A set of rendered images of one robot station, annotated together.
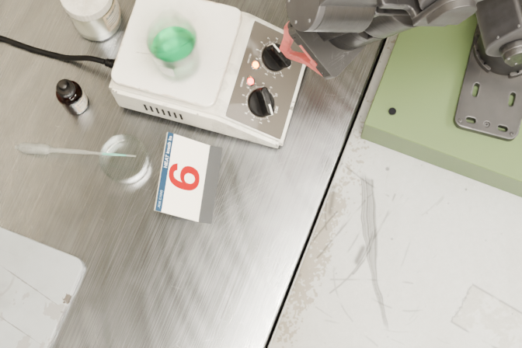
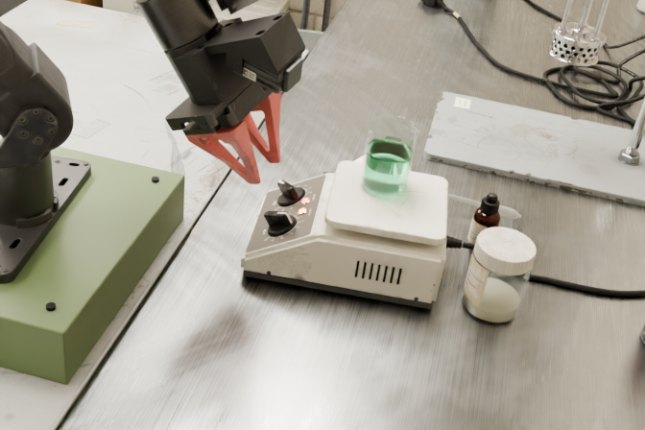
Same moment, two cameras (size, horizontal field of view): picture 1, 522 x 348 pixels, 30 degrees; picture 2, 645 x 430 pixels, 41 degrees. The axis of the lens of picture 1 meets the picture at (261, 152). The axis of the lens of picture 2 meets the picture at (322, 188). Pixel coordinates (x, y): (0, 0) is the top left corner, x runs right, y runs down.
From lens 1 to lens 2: 1.22 m
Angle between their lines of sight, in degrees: 72
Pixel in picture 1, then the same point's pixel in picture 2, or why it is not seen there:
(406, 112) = (139, 179)
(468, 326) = (95, 121)
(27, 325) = (453, 127)
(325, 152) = (220, 209)
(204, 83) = (351, 172)
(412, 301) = (142, 132)
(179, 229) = not seen: hidden behind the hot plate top
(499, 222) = not seen: hidden behind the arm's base
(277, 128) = (271, 195)
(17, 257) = (480, 155)
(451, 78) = (86, 200)
